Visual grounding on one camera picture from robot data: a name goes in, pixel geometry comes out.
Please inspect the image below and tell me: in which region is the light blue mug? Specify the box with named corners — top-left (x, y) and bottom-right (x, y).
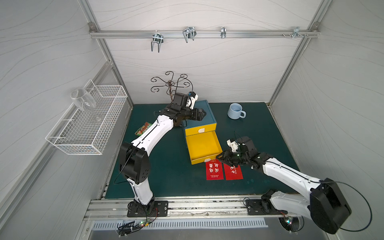
top-left (227, 103), bottom-right (247, 120)

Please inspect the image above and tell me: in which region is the red postcard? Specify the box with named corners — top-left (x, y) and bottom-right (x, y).
top-left (224, 164), bottom-right (244, 181)
top-left (205, 160), bottom-right (224, 181)

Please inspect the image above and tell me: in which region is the white wire basket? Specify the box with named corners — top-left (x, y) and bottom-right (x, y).
top-left (46, 80), bottom-right (128, 156)

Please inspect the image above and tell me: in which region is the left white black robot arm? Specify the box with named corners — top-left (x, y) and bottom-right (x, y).
top-left (118, 92), bottom-right (207, 207)

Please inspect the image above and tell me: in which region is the metal wire hook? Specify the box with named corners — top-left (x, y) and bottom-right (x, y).
top-left (182, 27), bottom-right (197, 43)

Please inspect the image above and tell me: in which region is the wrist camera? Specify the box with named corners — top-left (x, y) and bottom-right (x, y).
top-left (227, 140), bottom-right (240, 153)
top-left (186, 91), bottom-right (199, 110)

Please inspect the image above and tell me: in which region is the right black cable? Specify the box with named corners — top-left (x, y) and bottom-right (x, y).
top-left (317, 179), bottom-right (373, 233)

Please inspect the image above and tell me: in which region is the metal double hook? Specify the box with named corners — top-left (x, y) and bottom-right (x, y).
top-left (151, 33), bottom-right (164, 53)

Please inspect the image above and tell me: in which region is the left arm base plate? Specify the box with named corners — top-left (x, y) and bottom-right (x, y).
top-left (127, 200), bottom-right (169, 218)

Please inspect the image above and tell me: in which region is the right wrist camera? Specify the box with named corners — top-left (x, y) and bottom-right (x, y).
top-left (227, 140), bottom-right (240, 153)

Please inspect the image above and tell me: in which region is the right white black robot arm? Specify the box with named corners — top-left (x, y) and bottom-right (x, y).
top-left (216, 137), bottom-right (352, 234)

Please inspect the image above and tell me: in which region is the clear wine glass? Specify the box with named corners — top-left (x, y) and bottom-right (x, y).
top-left (70, 89), bottom-right (102, 122)

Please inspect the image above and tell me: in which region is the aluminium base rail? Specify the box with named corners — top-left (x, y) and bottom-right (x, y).
top-left (83, 195), bottom-right (330, 222)

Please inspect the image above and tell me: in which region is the green snack packet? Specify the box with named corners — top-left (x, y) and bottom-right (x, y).
top-left (135, 122), bottom-right (152, 136)

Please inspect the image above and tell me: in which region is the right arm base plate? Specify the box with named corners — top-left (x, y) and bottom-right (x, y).
top-left (243, 198), bottom-right (288, 216)

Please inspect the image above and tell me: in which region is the left controller wiring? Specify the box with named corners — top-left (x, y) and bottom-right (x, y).
top-left (116, 206), bottom-right (159, 238)

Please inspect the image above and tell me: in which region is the teal drawer cabinet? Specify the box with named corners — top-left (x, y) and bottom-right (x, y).
top-left (182, 100), bottom-right (217, 133)

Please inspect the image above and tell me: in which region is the yellow drawer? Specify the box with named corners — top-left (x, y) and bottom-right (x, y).
top-left (184, 123), bottom-right (217, 137)
top-left (186, 131), bottom-right (223, 165)

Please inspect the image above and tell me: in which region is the yellow top drawer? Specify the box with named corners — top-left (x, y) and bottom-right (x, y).
top-left (184, 123), bottom-right (217, 137)

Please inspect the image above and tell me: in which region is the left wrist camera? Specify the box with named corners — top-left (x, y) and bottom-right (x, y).
top-left (186, 91), bottom-right (199, 110)

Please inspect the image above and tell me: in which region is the white vent strip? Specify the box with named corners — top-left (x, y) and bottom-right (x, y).
top-left (92, 218), bottom-right (268, 231)

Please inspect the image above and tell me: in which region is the small metal clip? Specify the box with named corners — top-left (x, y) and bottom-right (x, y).
top-left (221, 27), bottom-right (227, 39)

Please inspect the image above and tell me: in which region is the metal bracket with bolts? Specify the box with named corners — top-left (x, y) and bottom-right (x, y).
top-left (282, 27), bottom-right (309, 39)

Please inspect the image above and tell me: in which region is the bronze mug tree stand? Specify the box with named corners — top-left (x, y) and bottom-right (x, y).
top-left (151, 71), bottom-right (194, 101)

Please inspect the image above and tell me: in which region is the aluminium top rail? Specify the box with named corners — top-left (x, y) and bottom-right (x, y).
top-left (90, 29), bottom-right (321, 39)

